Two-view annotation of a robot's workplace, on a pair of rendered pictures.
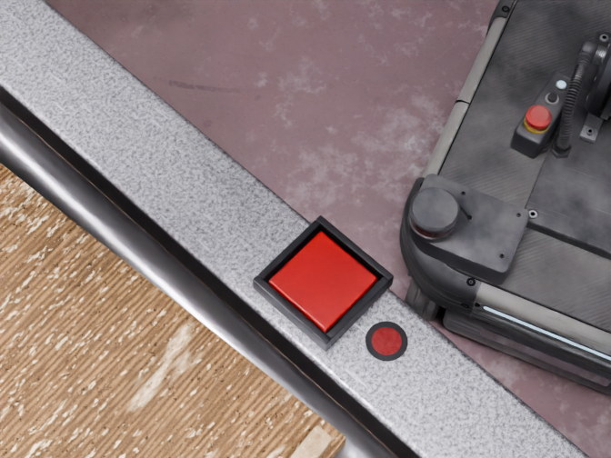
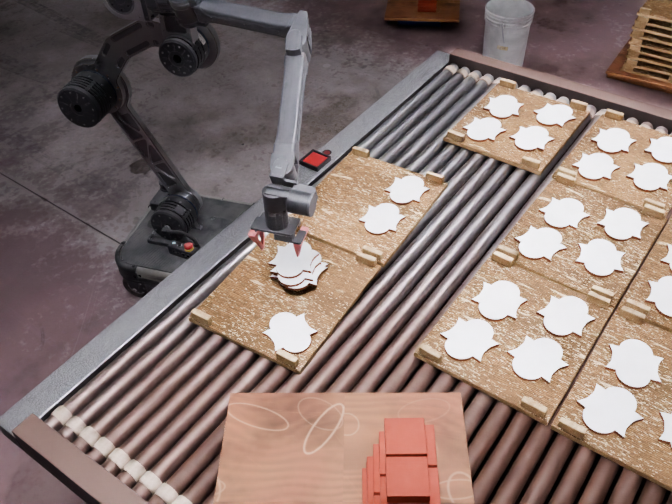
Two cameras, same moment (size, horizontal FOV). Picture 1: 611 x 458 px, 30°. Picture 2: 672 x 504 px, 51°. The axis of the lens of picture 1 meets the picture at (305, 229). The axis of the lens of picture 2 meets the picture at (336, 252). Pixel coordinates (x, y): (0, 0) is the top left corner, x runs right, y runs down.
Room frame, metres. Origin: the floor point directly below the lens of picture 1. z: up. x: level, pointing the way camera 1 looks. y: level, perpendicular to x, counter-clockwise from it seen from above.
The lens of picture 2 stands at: (0.44, 1.87, 2.33)
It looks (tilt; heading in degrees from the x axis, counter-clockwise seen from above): 44 degrees down; 266
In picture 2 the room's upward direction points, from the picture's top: 3 degrees counter-clockwise
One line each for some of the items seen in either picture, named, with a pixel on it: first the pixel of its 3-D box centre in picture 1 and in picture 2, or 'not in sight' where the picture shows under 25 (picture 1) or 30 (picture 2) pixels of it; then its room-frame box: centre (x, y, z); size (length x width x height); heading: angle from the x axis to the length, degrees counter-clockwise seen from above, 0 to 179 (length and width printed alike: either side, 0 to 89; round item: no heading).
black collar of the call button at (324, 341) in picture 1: (323, 282); (315, 160); (0.35, -0.01, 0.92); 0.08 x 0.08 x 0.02; 48
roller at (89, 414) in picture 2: not in sight; (315, 209); (0.37, 0.20, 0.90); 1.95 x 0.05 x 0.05; 48
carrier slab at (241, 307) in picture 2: not in sight; (287, 292); (0.48, 0.57, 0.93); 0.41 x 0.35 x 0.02; 52
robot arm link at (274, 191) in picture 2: not in sight; (277, 198); (0.47, 0.55, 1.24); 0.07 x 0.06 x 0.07; 156
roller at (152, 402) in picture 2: not in sight; (341, 220); (0.30, 0.27, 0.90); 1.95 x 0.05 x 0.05; 48
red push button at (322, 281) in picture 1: (323, 283); (315, 160); (0.35, -0.01, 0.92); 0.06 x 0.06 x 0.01; 48
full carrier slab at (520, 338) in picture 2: not in sight; (516, 327); (-0.09, 0.78, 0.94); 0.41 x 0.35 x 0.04; 48
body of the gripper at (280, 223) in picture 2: not in sight; (276, 217); (0.48, 0.55, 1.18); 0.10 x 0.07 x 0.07; 157
